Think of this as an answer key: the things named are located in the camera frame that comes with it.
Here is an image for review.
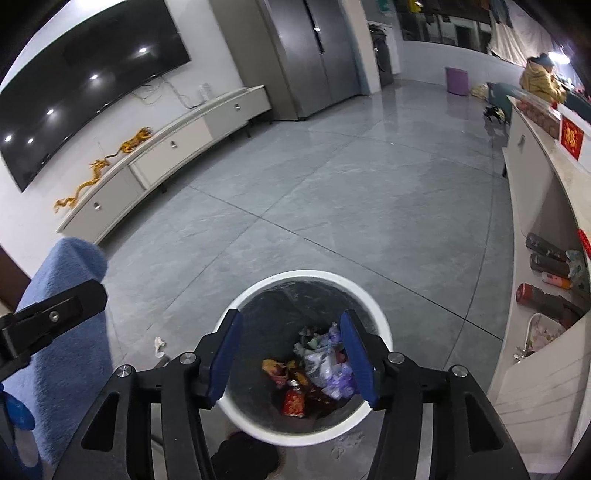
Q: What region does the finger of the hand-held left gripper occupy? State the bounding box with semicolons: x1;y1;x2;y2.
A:
0;279;108;370

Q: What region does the blue fluffy mat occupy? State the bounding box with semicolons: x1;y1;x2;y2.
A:
0;237;116;462

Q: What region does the gold dragon figurine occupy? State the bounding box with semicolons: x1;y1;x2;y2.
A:
53;159;114;214

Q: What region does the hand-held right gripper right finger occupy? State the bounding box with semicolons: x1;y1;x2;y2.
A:
339;310;532;480

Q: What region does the dark bottle red cap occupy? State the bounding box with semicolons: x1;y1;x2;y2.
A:
516;282;585;324

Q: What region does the purple paper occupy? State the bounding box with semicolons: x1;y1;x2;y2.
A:
323;369;358;400

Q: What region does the black wall television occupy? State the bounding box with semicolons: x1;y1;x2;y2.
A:
0;0;191;193

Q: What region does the television cable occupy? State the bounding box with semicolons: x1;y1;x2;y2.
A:
129;76;195;109

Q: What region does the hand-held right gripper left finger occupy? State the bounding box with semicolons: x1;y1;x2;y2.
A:
51;309;244;480

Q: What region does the red yellow wrapper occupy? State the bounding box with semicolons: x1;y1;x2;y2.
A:
262;359;289;386

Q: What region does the white grey television cabinet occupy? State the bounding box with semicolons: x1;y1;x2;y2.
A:
55;84;272;245

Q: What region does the grey trash bin white rim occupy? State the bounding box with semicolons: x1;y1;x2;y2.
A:
215;270;394;448

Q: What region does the gold tiger figurine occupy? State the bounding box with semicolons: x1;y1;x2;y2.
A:
121;127;154;154

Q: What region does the teal sofa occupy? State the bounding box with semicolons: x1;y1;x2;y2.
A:
487;82;591;121

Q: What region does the hanging white sheet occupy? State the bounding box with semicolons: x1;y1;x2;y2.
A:
489;0;555;63

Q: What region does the crumpled clear plastic bag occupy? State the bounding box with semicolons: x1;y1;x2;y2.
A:
302;346;338;388

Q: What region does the clear red food package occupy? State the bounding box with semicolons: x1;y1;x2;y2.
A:
515;97;561;139

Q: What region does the dark washing machine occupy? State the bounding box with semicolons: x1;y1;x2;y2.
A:
368;23;399;90

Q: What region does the red snack bag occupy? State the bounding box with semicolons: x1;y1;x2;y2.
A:
281;388;308;418

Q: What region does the grey double-door refrigerator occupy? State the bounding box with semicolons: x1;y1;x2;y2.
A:
256;0;361;121

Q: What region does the white counter cabinet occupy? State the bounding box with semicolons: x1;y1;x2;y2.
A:
487;95;591;476

